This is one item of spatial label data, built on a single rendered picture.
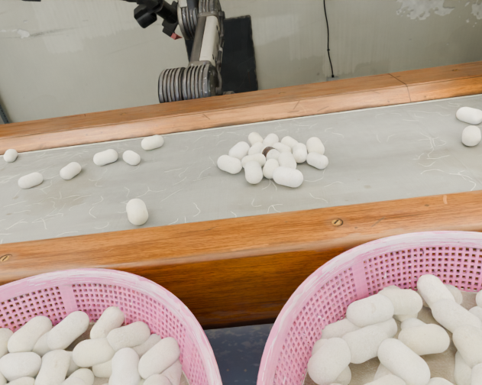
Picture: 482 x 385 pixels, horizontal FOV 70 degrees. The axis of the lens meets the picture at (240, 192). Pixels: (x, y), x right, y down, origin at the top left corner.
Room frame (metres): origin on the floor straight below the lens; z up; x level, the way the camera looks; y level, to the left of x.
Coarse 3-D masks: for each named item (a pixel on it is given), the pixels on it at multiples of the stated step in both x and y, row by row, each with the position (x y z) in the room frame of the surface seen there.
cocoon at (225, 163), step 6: (222, 156) 0.41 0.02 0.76; (228, 156) 0.41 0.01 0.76; (222, 162) 0.40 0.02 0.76; (228, 162) 0.40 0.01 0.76; (234, 162) 0.39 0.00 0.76; (240, 162) 0.40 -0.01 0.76; (222, 168) 0.40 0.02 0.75; (228, 168) 0.39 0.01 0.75; (234, 168) 0.39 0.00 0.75; (240, 168) 0.39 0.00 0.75
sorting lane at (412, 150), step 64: (256, 128) 0.54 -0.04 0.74; (320, 128) 0.50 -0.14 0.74; (384, 128) 0.47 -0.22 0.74; (448, 128) 0.44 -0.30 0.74; (0, 192) 0.45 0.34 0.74; (64, 192) 0.42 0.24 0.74; (128, 192) 0.39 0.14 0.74; (192, 192) 0.37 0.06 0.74; (256, 192) 0.34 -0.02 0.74; (320, 192) 0.32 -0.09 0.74; (384, 192) 0.31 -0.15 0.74; (448, 192) 0.29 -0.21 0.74
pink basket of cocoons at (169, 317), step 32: (0, 288) 0.21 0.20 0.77; (32, 288) 0.21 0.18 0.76; (64, 288) 0.21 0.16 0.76; (96, 288) 0.21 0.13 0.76; (128, 288) 0.20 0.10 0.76; (160, 288) 0.18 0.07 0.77; (0, 320) 0.20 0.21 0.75; (128, 320) 0.19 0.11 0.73; (160, 320) 0.18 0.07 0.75; (192, 320) 0.15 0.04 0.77; (192, 352) 0.14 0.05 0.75; (192, 384) 0.13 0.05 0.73
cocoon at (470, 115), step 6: (462, 108) 0.45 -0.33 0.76; (468, 108) 0.45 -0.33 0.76; (474, 108) 0.44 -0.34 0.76; (456, 114) 0.46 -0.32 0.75; (462, 114) 0.45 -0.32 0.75; (468, 114) 0.44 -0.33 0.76; (474, 114) 0.43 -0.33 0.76; (480, 114) 0.43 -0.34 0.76; (462, 120) 0.45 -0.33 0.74; (468, 120) 0.44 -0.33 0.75; (474, 120) 0.43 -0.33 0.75; (480, 120) 0.43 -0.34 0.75
